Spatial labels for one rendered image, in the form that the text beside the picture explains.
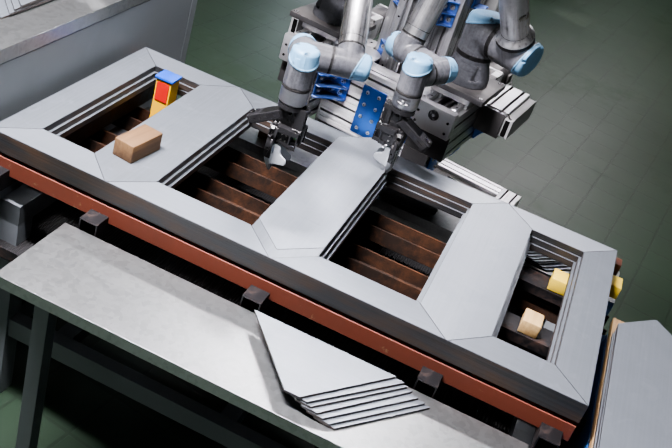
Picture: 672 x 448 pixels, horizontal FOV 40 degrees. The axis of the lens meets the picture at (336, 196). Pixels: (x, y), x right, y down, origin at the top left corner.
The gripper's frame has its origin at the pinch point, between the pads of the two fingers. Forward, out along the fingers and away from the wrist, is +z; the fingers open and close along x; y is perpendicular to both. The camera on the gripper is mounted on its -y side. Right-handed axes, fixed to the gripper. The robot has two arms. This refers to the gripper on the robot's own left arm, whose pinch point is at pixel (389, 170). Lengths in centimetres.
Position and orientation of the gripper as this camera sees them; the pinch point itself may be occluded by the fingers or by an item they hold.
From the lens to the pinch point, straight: 263.2
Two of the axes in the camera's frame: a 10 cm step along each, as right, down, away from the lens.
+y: -9.0, -4.0, 1.8
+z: -2.6, 8.2, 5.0
